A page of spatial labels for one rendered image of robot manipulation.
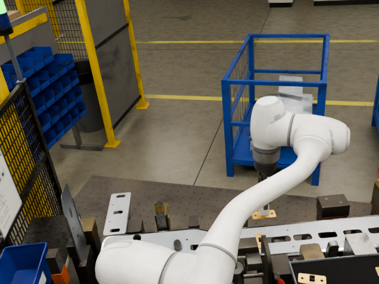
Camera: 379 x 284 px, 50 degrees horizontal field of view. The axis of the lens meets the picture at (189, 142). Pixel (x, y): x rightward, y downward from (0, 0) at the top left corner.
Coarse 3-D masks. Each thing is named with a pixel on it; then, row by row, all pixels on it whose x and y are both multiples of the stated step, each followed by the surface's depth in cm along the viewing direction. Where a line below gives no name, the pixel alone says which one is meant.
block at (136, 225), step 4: (128, 220) 189; (132, 220) 189; (136, 220) 188; (140, 220) 188; (128, 224) 187; (132, 224) 186; (136, 224) 186; (140, 224) 186; (128, 228) 184; (132, 228) 184; (136, 228) 184; (140, 228) 184; (128, 232) 182; (132, 232) 182; (136, 232) 182; (140, 232) 183; (144, 232) 192
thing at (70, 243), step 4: (68, 240) 167; (72, 240) 167; (68, 244) 165; (72, 244) 165; (68, 248) 165; (72, 248) 165; (68, 252) 166; (72, 252) 166; (76, 252) 166; (72, 256) 167; (76, 256) 167; (72, 260) 169; (76, 260) 169; (76, 264) 170; (76, 268) 171; (76, 272) 172; (80, 276) 174; (80, 280) 175; (84, 280) 175
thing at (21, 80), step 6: (0, 30) 179; (6, 30) 180; (12, 30) 183; (6, 36) 183; (6, 42) 185; (12, 48) 187; (12, 54) 188; (12, 60) 189; (18, 66) 191; (18, 72) 192; (18, 78) 194; (24, 78) 197
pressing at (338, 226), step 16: (288, 224) 174; (304, 224) 173; (320, 224) 172; (336, 224) 171; (352, 224) 170; (368, 224) 170; (112, 240) 176; (144, 240) 174; (160, 240) 173; (192, 240) 172; (304, 240) 166; (320, 240) 165; (336, 240) 164; (288, 256) 159
